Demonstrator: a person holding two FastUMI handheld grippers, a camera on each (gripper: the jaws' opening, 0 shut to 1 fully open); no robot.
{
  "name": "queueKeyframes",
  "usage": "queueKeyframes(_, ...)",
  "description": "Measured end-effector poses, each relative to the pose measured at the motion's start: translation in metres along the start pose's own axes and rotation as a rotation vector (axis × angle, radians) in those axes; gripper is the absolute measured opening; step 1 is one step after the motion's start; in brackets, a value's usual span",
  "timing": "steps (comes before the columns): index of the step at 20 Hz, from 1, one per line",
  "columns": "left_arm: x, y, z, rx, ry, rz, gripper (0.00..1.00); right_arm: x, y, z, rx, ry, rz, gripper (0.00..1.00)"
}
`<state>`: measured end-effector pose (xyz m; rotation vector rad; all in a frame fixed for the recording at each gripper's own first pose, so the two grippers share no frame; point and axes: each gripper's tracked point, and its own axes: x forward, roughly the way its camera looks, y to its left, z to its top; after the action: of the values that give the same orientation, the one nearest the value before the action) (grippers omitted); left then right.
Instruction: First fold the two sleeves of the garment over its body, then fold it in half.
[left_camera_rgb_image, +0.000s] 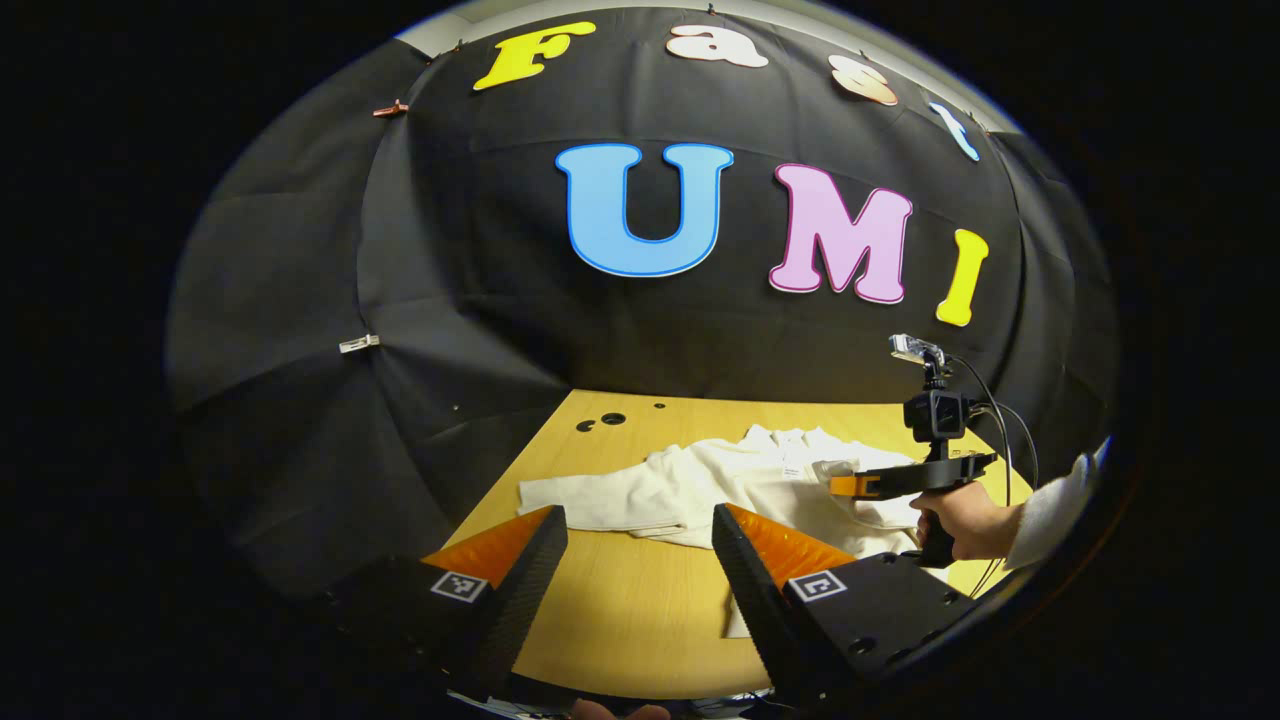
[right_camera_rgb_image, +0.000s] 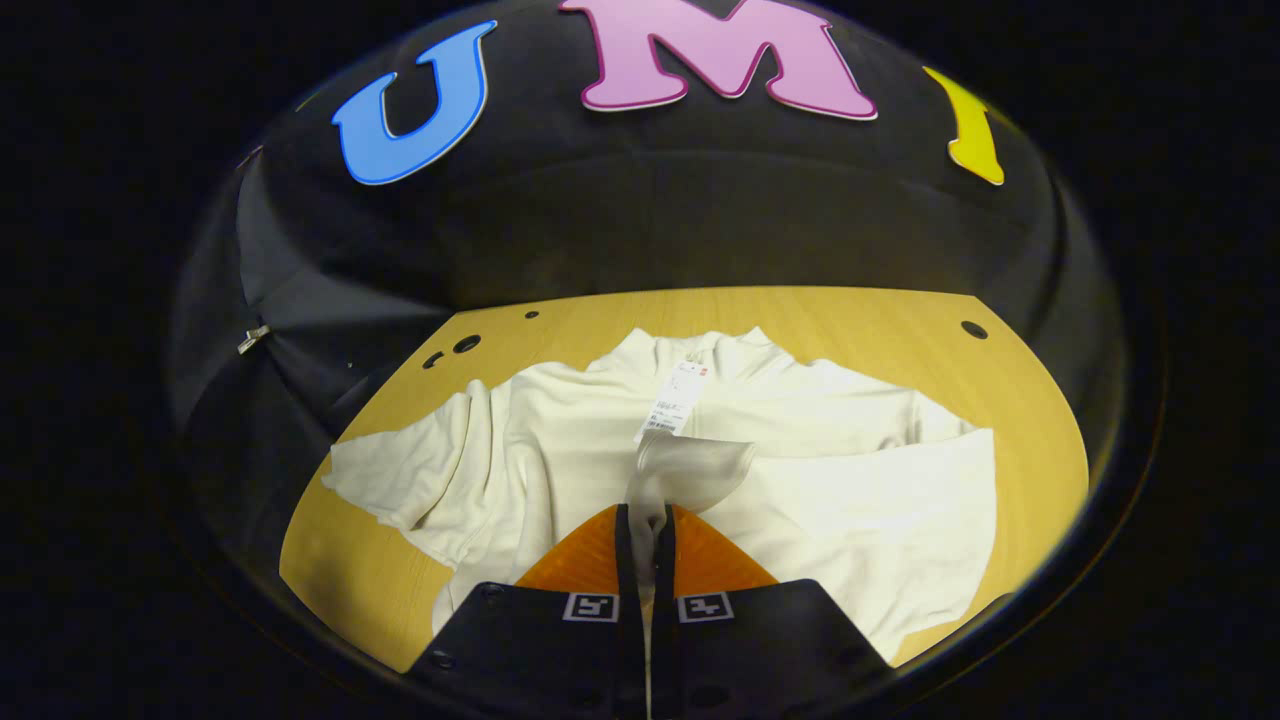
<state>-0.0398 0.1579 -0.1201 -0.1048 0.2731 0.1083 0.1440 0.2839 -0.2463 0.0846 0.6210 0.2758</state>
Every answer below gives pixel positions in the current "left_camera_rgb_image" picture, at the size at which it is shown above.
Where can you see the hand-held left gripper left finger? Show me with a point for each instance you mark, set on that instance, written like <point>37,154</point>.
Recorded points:
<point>520,600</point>

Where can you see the orange cloth clip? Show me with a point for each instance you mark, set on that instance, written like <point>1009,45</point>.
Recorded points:
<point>392,108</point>

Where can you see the white cloth clip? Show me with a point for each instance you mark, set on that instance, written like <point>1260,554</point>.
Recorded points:
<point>359,343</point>

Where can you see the white sweatshirt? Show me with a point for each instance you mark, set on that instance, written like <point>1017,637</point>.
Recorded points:
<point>700,480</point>

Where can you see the black backdrop cloth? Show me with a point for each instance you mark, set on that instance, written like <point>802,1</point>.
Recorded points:
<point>480,250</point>

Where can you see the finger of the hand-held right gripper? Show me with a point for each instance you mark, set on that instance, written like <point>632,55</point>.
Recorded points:
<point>850,486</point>

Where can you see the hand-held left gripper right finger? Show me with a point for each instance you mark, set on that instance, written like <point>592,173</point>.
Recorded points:
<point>760,610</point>

